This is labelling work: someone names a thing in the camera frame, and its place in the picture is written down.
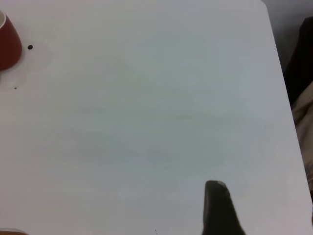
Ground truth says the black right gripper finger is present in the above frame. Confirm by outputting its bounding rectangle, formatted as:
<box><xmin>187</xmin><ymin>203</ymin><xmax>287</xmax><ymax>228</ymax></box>
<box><xmin>200</xmin><ymin>180</ymin><xmax>246</xmax><ymax>235</ymax></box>

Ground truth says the red mug with white inside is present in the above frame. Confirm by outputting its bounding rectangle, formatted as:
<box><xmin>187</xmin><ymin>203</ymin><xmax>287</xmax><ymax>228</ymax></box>
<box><xmin>0</xmin><ymin>10</ymin><xmax>23</xmax><ymax>71</ymax></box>

